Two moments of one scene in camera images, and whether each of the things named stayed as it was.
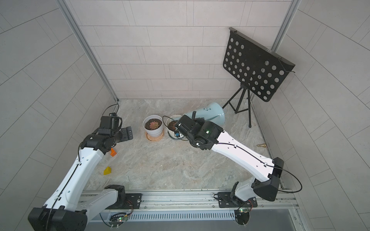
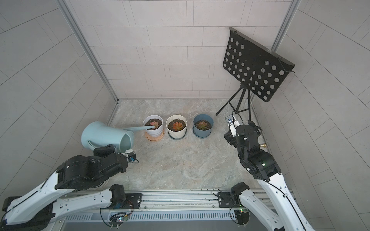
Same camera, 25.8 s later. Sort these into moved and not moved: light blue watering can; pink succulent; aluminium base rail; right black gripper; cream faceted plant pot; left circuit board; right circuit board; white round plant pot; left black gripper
Moved: left black gripper; right black gripper; light blue watering can
Not moved: right circuit board; pink succulent; aluminium base rail; white round plant pot; cream faceted plant pot; left circuit board
